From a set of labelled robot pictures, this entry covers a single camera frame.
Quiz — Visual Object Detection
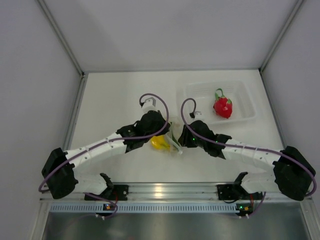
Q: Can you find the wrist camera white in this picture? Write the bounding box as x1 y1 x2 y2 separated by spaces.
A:
189 111 205 122
141 97 157 114

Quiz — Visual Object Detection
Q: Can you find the clear zip top bag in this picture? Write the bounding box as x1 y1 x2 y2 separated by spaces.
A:
150 120 183 156

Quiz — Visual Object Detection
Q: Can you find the right aluminium frame post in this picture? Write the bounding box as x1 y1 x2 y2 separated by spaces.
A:
258 0 306 74

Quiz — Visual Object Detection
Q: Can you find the green fake chili pepper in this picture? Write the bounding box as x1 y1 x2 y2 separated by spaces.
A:
169 121 181 152

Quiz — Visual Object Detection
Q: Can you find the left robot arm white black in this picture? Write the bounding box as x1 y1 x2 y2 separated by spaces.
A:
41 110 170 201

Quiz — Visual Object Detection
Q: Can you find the white slotted cable duct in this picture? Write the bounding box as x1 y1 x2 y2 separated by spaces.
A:
50 202 242 214

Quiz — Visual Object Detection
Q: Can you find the yellow fake banana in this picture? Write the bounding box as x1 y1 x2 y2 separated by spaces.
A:
150 135 171 151

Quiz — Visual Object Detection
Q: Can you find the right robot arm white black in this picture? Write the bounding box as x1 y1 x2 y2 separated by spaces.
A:
178 120 316 201

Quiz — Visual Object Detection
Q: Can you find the red fake dragon fruit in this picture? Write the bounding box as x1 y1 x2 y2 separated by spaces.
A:
213 88 233 119

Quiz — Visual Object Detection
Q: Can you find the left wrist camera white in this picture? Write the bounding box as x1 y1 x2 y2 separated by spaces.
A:
141 97 157 114

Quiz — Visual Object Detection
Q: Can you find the clear plastic basket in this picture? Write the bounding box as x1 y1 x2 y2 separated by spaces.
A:
177 80 257 127

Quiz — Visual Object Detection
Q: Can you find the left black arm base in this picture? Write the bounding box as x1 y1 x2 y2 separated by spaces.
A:
98 184 129 201

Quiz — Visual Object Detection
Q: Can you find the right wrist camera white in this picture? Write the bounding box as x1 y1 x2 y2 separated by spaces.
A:
189 111 205 122

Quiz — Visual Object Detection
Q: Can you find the aluminium frame post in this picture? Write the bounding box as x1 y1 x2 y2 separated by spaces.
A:
35 0 84 77
258 0 306 74

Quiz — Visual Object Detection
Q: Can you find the aluminium mounting rail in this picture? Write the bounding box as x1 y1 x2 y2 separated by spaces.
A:
39 181 313 202

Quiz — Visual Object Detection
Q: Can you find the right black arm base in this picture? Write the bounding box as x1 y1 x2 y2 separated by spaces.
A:
216 184 247 201

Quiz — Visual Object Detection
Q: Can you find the left aluminium frame post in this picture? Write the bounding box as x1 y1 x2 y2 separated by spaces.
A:
35 0 84 77

